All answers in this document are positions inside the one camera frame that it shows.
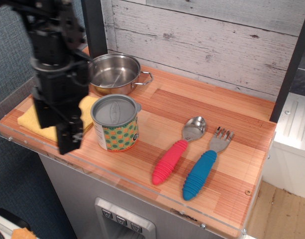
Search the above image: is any silver dispenser button panel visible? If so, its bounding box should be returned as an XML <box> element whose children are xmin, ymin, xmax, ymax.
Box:
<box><xmin>95</xmin><ymin>197</ymin><xmax>157</xmax><ymax>239</ymax></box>

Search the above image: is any toy can with dotted label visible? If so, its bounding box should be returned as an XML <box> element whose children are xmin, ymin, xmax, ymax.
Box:
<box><xmin>91</xmin><ymin>94</ymin><xmax>141</xmax><ymax>152</ymax></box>

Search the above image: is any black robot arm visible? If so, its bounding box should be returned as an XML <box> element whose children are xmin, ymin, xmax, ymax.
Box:
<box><xmin>0</xmin><ymin>0</ymin><xmax>91</xmax><ymax>155</ymax></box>

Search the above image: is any stainless steel toy pot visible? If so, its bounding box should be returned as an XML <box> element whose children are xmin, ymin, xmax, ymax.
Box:
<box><xmin>89</xmin><ymin>53</ymin><xmax>154</xmax><ymax>96</ymax></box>

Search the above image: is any white toy appliance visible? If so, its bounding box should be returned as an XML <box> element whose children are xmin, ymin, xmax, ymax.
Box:
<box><xmin>262</xmin><ymin>93</ymin><xmax>305</xmax><ymax>198</ymax></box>

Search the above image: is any yellow folded cloth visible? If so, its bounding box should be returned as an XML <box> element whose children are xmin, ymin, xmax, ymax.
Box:
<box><xmin>17</xmin><ymin>96</ymin><xmax>98</xmax><ymax>142</ymax></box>

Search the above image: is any fork with blue handle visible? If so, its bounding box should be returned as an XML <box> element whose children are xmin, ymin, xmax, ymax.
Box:
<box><xmin>182</xmin><ymin>127</ymin><xmax>234</xmax><ymax>201</ymax></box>

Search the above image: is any left black vertical post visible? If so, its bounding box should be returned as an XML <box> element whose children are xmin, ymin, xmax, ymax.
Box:
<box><xmin>81</xmin><ymin>0</ymin><xmax>107</xmax><ymax>58</ymax></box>

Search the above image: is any spoon with red handle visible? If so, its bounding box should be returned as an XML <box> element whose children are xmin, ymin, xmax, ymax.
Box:
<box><xmin>152</xmin><ymin>116</ymin><xmax>206</xmax><ymax>185</ymax></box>

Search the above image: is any clear acrylic guard rail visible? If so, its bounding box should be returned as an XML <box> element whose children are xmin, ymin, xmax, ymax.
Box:
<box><xmin>0</xmin><ymin>59</ymin><xmax>276</xmax><ymax>239</ymax></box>

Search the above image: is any silver toy cabinet front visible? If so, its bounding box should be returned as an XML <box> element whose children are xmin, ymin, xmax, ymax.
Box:
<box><xmin>38</xmin><ymin>153</ymin><xmax>217</xmax><ymax>239</ymax></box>

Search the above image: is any orange object bottom left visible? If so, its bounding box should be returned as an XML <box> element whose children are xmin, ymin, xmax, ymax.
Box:
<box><xmin>11</xmin><ymin>228</ymin><xmax>37</xmax><ymax>239</ymax></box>

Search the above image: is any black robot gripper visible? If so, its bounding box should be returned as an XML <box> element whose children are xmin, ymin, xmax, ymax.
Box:
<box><xmin>32</xmin><ymin>67</ymin><xmax>90</xmax><ymax>155</ymax></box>

